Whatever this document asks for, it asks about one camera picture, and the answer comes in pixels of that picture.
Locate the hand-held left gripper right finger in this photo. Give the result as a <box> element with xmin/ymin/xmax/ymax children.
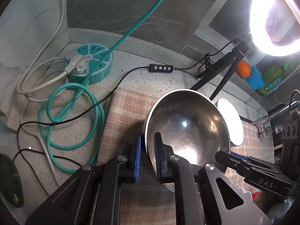
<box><xmin>153</xmin><ymin>132</ymin><xmax>268</xmax><ymax>225</ymax></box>

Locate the stainless steel bowl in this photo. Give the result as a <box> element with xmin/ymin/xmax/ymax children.
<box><xmin>143</xmin><ymin>88</ymin><xmax>231</xmax><ymax>193</ymax></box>

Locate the black cable with inline remote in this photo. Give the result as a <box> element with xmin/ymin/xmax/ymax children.
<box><xmin>10</xmin><ymin>33</ymin><xmax>252</xmax><ymax>196</ymax></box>

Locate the white power cable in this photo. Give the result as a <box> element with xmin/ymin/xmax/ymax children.
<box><xmin>16</xmin><ymin>0</ymin><xmax>88</xmax><ymax>188</ymax></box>

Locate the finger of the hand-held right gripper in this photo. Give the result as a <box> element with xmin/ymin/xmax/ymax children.
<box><xmin>215</xmin><ymin>150</ymin><xmax>254</xmax><ymax>177</ymax></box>
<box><xmin>231</xmin><ymin>152</ymin><xmax>282</xmax><ymax>170</ymax></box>

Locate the round teal power strip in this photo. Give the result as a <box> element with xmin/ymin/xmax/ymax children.
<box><xmin>68</xmin><ymin>43</ymin><xmax>113</xmax><ymax>85</ymax></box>
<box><xmin>39</xmin><ymin>0</ymin><xmax>180</xmax><ymax>174</ymax></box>

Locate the black tripod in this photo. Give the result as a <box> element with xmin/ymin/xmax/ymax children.
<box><xmin>189</xmin><ymin>40</ymin><xmax>250</xmax><ymax>100</ymax></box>

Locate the chrome faucet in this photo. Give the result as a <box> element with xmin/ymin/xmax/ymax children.
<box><xmin>252</xmin><ymin>94</ymin><xmax>300</xmax><ymax>137</ymax></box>

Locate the green dish soap bottle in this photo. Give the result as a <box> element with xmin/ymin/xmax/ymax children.
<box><xmin>257</xmin><ymin>60</ymin><xmax>293</xmax><ymax>96</ymax></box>

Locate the blue ribbed cup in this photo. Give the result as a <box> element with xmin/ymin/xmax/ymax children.
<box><xmin>246</xmin><ymin>65</ymin><xmax>265</xmax><ymax>90</ymax></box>

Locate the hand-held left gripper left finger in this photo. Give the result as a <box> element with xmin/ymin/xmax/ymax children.
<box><xmin>25</xmin><ymin>135</ymin><xmax>142</xmax><ymax>225</ymax></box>

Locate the plaid table cloth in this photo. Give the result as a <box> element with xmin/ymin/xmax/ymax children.
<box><xmin>96</xmin><ymin>88</ymin><xmax>282</xmax><ymax>225</ymax></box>

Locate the green glass dish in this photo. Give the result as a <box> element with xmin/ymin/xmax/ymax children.
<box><xmin>0</xmin><ymin>153</ymin><xmax>24</xmax><ymax>208</ymax></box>

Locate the ring light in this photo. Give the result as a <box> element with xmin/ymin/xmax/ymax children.
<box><xmin>230</xmin><ymin>0</ymin><xmax>300</xmax><ymax>57</ymax></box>

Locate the light blue bowl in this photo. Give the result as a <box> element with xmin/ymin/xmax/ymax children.
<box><xmin>217</xmin><ymin>98</ymin><xmax>244</xmax><ymax>146</ymax></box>

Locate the orange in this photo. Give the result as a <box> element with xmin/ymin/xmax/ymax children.
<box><xmin>236</xmin><ymin>60</ymin><xmax>251</xmax><ymax>78</ymax></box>

